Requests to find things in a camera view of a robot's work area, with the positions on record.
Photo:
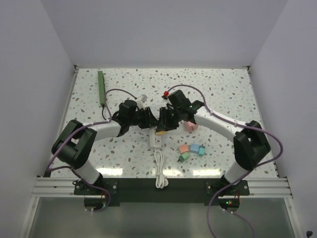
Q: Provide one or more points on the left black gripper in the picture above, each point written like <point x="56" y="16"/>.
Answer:
<point x="149" y="120"/>

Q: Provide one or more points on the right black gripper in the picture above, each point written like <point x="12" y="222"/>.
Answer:
<point x="164" y="112"/>

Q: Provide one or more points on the yellow plug cube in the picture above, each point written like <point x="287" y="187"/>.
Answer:
<point x="160" y="133"/>

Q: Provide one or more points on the pink cube charger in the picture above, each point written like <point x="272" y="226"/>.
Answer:
<point x="189" y="126"/>

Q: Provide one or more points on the salmon plug cube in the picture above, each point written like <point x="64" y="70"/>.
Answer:
<point x="183" y="148"/>

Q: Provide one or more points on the blue plug cube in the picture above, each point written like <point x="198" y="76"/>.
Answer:
<point x="194" y="148"/>

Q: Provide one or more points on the green plug cube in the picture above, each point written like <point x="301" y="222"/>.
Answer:
<point x="183" y="157"/>

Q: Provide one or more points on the teal plug cube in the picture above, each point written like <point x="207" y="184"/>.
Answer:
<point x="201" y="150"/>

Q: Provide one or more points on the green power strip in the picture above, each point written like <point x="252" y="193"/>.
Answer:
<point x="101" y="88"/>

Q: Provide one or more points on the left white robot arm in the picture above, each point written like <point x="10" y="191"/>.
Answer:
<point x="74" y="144"/>

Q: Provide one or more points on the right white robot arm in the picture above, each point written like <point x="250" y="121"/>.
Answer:
<point x="249" y="141"/>

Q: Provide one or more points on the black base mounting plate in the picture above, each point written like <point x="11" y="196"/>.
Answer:
<point x="143" y="190"/>

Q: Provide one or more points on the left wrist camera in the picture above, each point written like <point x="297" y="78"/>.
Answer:
<point x="141" y="101"/>

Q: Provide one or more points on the aluminium frame rail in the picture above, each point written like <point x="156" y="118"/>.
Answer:
<point x="55" y="187"/>

